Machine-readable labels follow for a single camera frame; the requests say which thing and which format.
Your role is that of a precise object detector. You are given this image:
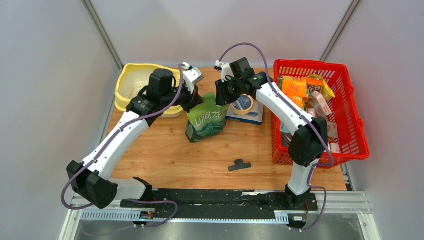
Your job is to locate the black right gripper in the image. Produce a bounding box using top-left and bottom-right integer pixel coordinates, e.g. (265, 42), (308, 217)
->
(214, 77), (243, 108)

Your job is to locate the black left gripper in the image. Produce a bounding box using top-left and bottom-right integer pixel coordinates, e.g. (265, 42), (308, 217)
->
(160, 78), (204, 113)

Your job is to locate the green cat litter bag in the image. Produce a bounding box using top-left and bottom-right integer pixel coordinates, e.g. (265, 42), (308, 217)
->
(185, 92), (229, 143)

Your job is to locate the black bag clip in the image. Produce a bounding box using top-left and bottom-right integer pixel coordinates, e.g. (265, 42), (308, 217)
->
(228, 159), (252, 172)

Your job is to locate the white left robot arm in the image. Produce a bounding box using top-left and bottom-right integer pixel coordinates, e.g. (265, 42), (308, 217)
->
(61, 67), (204, 210)

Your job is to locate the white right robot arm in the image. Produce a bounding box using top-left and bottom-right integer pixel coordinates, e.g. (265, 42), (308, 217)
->
(214, 57), (328, 210)

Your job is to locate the yellow litter box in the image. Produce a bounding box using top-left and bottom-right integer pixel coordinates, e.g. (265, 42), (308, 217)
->
(114, 63), (180, 112)

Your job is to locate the orange green box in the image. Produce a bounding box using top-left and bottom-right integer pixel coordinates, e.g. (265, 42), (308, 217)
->
(278, 75), (323, 109)

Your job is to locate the pink white box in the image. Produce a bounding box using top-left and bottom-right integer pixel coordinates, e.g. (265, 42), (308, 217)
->
(308, 91), (333, 117)

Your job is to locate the blue white card package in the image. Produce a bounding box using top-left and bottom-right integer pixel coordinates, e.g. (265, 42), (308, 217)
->
(226, 101), (264, 125)

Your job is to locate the yellow snack bag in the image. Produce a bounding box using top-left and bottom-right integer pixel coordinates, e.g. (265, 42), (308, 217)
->
(308, 73), (336, 101)

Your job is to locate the red plastic basket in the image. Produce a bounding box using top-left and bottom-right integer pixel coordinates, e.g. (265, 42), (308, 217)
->
(273, 59), (370, 169)

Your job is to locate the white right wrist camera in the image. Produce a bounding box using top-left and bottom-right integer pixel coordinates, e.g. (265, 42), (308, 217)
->
(214, 60), (234, 83)

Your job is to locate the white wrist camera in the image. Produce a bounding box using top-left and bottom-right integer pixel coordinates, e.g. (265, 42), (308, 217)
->
(182, 62), (204, 94)
(214, 60), (234, 83)

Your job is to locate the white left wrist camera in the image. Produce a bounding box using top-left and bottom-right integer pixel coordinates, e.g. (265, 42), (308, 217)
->
(182, 62), (204, 94)

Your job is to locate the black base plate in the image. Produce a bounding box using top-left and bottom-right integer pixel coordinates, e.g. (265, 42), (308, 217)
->
(119, 188), (319, 220)

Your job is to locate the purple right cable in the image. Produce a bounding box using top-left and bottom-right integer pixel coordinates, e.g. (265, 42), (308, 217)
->
(216, 43), (335, 232)

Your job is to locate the purple cable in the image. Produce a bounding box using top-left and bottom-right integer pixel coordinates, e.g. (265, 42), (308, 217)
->
(60, 63), (186, 228)
(216, 43), (335, 232)

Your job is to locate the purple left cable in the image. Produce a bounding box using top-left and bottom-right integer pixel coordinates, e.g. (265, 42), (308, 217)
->
(60, 63), (186, 228)

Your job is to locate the aluminium frame rail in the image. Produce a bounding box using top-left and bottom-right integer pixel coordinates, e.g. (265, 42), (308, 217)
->
(60, 188), (380, 240)

